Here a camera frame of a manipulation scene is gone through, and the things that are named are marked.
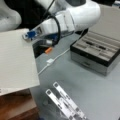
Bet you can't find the blue white gripper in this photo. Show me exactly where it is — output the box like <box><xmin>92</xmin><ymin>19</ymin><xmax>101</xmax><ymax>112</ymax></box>
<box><xmin>23</xmin><ymin>14</ymin><xmax>72</xmax><ymax>40</ymax></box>

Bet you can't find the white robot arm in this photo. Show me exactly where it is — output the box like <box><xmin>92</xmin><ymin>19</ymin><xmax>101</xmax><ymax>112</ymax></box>
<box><xmin>23</xmin><ymin>0</ymin><xmax>101</xmax><ymax>40</ymax></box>

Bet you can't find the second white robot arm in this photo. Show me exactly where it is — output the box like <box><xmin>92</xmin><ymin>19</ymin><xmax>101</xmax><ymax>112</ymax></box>
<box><xmin>0</xmin><ymin>0</ymin><xmax>71</xmax><ymax>41</ymax></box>

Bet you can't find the small orange object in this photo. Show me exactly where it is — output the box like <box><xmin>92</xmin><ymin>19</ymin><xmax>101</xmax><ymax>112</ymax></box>
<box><xmin>45</xmin><ymin>48</ymin><xmax>52</xmax><ymax>54</ymax></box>

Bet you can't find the black compartment tray box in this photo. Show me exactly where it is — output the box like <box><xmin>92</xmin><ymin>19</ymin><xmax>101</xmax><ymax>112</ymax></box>
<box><xmin>70</xmin><ymin>31</ymin><xmax>120</xmax><ymax>75</ymax></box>

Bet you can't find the wooden shelf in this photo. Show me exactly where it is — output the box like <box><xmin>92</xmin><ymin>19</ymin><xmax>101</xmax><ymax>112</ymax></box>
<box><xmin>0</xmin><ymin>90</ymin><xmax>39</xmax><ymax>120</ymax></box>

